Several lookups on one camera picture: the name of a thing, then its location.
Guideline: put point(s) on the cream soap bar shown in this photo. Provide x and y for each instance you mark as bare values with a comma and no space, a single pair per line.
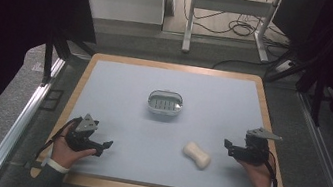
196,154

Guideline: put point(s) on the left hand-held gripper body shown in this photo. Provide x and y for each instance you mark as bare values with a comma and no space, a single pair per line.
82,134

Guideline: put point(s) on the black stand leg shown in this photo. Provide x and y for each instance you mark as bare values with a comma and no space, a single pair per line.
48,61

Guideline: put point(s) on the person's right hand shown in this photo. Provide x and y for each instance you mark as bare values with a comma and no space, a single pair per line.
257,175

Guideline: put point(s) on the pale blue table mat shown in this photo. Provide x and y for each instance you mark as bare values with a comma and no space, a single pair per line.
163,123

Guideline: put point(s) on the grey soap dish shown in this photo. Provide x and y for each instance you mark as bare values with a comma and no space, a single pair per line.
165,102

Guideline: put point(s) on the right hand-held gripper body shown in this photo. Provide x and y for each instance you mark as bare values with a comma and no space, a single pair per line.
255,148

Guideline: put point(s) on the person's left hand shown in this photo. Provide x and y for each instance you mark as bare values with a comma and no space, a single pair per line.
66,150

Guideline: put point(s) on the white metal desk frame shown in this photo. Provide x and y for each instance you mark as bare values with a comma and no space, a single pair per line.
230,16

